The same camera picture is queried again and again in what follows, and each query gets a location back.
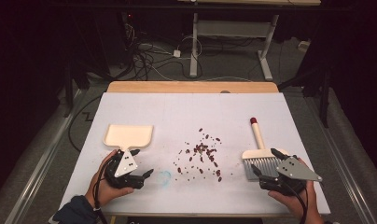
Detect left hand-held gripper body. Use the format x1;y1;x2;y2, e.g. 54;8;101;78
104;149;146;190

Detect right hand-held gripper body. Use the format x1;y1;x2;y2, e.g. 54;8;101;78
258;156;323;197

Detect cream hand brush red-tipped handle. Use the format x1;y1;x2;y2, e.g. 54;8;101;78
241;117;291;181

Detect cream plastic dustpan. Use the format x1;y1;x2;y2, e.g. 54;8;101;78
103;123;155;154

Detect person's right hand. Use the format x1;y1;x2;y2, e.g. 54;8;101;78
267;180;325;224

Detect person's left hand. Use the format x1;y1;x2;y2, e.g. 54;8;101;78
85;149;135;209

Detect scattered red beans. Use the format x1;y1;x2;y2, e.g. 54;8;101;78
172;127;224;184

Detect white table cover sheet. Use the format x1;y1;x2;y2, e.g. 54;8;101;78
59;91;331;217

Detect person's dark blue sleeve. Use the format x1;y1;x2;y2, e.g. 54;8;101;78
51;194;100;224

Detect black metal stand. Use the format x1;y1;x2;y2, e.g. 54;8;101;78
63;60;91;119
277;66;331;129

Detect wooden table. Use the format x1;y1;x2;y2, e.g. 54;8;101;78
106;80;280;94

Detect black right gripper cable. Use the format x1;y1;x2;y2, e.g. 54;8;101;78
282;181;310;224

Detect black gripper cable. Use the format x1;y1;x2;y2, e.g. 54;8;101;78
282;181;310;224
92;160;110;224

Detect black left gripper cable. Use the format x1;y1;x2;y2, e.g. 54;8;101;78
92;160;110;224

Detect grey metal floor rail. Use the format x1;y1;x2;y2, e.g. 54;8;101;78
302;92;377;224
3;89;86;224

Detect black floor cable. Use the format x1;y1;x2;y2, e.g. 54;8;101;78
67;93;103;154

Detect tangle of floor cables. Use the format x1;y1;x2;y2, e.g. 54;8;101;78
122;22;204;82

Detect white metal desk frame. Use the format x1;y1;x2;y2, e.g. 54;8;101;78
188;12;280;82

